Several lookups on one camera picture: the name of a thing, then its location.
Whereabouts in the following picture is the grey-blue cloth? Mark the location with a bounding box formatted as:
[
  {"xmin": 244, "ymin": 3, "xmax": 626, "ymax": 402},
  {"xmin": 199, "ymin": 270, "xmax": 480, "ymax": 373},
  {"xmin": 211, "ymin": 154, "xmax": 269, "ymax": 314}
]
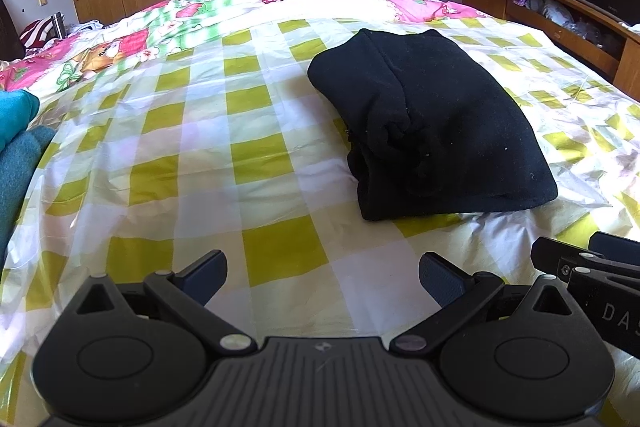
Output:
[{"xmin": 0, "ymin": 126, "xmax": 57, "ymax": 258}]

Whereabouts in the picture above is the dark wooden furniture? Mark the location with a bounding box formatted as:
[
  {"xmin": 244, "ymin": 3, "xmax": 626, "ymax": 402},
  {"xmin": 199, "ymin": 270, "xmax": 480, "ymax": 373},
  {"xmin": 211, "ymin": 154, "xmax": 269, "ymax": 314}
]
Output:
[{"xmin": 0, "ymin": 0, "xmax": 26, "ymax": 60}]

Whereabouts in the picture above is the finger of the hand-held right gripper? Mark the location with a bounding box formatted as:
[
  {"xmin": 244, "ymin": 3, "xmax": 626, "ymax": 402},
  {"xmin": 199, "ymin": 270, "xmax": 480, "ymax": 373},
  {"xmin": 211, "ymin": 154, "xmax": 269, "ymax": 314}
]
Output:
[
  {"xmin": 589, "ymin": 232, "xmax": 640, "ymax": 268},
  {"xmin": 531, "ymin": 237, "xmax": 608, "ymax": 280}
]

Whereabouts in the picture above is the teal cloth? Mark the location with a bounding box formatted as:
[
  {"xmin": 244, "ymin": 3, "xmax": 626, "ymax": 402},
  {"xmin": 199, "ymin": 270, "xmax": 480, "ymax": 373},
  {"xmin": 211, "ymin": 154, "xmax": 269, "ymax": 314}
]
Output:
[{"xmin": 0, "ymin": 89, "xmax": 41, "ymax": 148}]

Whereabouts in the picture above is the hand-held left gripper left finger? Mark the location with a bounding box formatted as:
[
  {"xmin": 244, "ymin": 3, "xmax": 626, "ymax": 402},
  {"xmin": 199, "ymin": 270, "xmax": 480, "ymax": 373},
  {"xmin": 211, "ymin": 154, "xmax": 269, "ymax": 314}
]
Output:
[{"xmin": 75, "ymin": 249, "xmax": 253, "ymax": 356}]

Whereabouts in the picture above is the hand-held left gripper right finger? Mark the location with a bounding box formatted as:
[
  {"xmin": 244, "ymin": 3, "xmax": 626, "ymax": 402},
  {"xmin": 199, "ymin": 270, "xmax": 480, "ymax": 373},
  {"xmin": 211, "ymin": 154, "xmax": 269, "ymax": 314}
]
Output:
[{"xmin": 390, "ymin": 251, "xmax": 583, "ymax": 354}]

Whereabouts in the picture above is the black garment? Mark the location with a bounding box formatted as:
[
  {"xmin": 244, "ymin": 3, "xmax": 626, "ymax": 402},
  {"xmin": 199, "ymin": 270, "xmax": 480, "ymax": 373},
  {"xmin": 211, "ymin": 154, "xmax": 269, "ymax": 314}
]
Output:
[{"xmin": 306, "ymin": 28, "xmax": 559, "ymax": 223}]

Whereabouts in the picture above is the white clothes pile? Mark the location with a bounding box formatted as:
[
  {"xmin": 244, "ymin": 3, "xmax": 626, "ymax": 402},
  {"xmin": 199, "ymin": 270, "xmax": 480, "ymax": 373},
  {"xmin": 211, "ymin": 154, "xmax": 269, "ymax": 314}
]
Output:
[{"xmin": 540, "ymin": 0, "xmax": 621, "ymax": 52}]

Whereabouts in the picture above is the yellow checked bed sheet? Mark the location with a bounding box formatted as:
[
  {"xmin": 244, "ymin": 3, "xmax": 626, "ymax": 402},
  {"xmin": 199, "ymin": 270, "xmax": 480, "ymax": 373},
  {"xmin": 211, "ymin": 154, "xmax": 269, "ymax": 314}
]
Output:
[{"xmin": 0, "ymin": 14, "xmax": 640, "ymax": 427}]

